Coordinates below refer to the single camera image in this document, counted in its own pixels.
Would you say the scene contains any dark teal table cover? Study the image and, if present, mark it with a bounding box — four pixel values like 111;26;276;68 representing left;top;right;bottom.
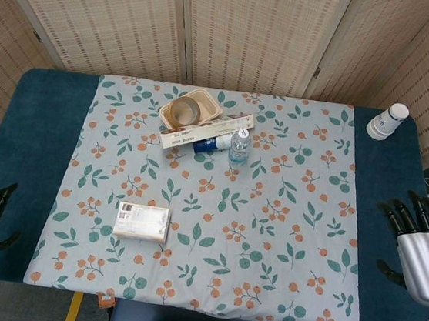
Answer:
0;62;429;321

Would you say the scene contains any beige food tray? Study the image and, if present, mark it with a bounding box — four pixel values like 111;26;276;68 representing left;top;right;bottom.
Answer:
156;83;226;135

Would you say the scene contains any blue white spray can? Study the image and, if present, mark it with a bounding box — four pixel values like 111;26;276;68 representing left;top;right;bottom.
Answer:
192;130;234;159

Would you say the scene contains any orange cloth tag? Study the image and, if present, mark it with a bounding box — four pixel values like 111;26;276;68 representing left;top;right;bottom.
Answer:
96;293;117;309

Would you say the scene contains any clear water bottle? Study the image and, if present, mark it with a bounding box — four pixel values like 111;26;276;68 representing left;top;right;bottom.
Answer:
226;127;253;168

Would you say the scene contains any white paper cup stack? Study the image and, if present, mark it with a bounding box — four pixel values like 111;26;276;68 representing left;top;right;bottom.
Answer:
364;99;411;143

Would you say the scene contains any floral printed tablecloth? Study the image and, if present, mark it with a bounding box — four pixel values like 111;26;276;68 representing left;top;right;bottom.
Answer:
21;66;384;321

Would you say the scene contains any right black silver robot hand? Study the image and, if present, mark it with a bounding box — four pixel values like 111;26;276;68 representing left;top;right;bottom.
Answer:
365;186;429;308

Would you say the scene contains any brown tape roll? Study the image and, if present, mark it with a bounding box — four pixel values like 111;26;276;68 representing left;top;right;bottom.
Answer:
167;95;203;129

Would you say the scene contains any woven folding screen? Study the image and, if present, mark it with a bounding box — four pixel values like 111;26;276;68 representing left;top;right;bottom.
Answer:
0;0;429;178

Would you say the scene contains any long white cardboard box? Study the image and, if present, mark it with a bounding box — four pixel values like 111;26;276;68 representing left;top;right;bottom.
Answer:
156;103;257;160

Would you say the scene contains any white tissue pack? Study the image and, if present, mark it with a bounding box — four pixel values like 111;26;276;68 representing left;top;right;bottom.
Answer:
111;200;173;245

